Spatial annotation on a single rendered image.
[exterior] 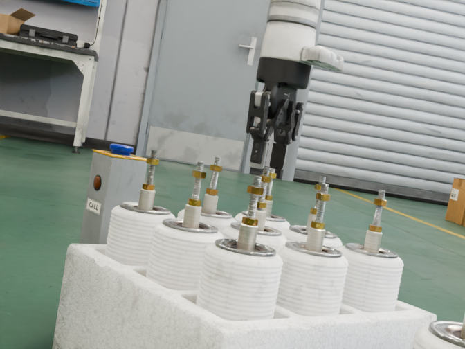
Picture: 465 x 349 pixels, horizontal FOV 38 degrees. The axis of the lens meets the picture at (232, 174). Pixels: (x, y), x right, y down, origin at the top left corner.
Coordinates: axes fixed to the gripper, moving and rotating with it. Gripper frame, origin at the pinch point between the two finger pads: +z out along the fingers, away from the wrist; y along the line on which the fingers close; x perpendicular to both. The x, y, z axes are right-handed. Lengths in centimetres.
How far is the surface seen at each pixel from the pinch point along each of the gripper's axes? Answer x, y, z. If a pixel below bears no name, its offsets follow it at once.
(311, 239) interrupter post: 10.7, 5.8, 8.9
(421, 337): 30.7, 30.8, 10.9
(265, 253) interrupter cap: 9.4, 17.0, 10.0
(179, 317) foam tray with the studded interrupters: 2.5, 22.4, 18.8
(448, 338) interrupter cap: 33.1, 31.8, 10.1
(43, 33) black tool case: -328, -290, -47
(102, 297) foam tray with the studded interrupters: -13.9, 15.2, 22.0
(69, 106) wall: -346, -350, 4
